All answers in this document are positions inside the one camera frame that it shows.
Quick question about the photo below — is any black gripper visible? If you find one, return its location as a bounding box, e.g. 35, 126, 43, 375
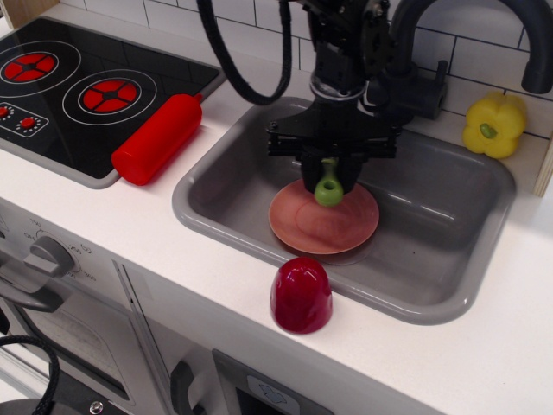
267, 98, 402, 194

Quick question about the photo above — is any grey spatula green handle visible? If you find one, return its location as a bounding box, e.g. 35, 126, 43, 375
314, 158, 344, 208

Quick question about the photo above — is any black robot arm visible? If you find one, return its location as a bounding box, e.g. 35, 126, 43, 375
267, 1, 401, 193

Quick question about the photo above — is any pink plate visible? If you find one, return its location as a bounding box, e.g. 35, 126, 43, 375
268, 180, 380, 255

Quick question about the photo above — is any grey sink basin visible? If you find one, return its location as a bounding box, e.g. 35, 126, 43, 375
172, 98, 516, 325

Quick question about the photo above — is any dark grey faucet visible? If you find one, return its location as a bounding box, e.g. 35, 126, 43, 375
365, 1, 552, 125

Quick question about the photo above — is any dark red cup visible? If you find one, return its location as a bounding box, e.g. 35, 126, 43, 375
270, 257, 333, 335

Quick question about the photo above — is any red ketchup bottle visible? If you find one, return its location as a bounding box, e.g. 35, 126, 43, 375
111, 93, 203, 186

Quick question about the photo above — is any yellow bell pepper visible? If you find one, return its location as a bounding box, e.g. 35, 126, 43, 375
462, 92, 527, 159

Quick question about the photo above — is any wooden side panel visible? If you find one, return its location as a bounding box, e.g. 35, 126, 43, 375
532, 137, 553, 197

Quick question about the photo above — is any black toy stove top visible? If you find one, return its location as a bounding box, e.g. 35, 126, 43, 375
1, 17, 225, 188

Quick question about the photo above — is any grey oven knob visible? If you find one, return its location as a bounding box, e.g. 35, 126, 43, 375
23, 236, 74, 278

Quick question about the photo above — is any black braided cable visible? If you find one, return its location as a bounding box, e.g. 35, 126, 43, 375
196, 0, 294, 106
0, 335, 60, 415

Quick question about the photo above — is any dark grey dishwasher handle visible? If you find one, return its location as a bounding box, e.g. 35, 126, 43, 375
170, 361, 207, 415

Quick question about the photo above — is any grey oven door handle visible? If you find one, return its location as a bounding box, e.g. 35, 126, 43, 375
1, 259, 72, 313

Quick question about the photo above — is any black lower braided cable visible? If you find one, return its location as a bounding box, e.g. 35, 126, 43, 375
0, 335, 60, 415

